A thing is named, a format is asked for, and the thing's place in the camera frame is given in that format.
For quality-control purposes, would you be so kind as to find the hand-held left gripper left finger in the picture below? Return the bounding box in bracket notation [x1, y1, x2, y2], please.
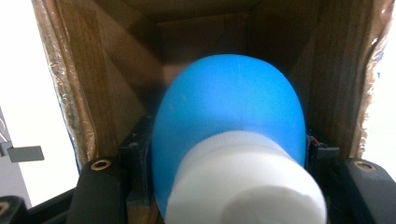
[118, 115, 156, 206]

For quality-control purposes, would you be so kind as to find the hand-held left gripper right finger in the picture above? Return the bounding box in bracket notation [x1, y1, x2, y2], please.
[304, 133, 344, 188]

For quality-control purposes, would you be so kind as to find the dark tape strip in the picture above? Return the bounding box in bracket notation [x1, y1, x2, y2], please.
[7, 145, 46, 163]

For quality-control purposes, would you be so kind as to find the blue bottle with white cap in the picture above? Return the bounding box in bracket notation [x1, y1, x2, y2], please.
[150, 53, 329, 224]

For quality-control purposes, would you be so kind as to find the cardboard box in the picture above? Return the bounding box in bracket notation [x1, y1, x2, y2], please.
[31, 0, 396, 224]

